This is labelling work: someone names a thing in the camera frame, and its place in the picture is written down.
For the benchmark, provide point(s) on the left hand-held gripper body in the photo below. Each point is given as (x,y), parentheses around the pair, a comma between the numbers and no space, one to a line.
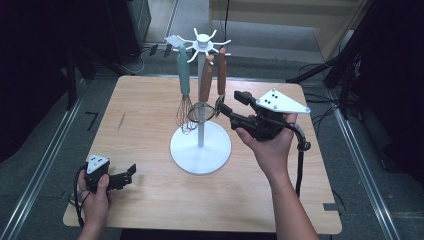
(96,165)

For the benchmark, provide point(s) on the metal floor rail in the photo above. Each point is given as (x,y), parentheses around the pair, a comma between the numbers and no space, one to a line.
(40,166)
(363,173)

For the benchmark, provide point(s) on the black tripod stand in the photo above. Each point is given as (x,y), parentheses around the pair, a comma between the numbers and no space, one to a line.
(333,56)

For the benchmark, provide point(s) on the person's left hand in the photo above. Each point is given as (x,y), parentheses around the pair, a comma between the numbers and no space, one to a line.
(95,206)

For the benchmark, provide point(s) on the white plate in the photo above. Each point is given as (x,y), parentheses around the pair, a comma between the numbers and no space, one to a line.
(200,150)

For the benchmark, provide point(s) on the black metal stand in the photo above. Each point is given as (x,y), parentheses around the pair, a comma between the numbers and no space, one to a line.
(70,83)

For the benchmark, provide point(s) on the dark cabinet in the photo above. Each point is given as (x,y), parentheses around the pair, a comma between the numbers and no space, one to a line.
(130,26)

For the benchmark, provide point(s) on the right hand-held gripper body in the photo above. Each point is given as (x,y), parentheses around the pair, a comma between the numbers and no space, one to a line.
(280,103)

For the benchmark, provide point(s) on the white square tag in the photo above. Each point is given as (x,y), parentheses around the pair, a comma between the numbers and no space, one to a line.
(174,40)

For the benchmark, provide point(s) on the person's right hand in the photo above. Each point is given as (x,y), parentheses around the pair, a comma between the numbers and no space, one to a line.
(273,156)

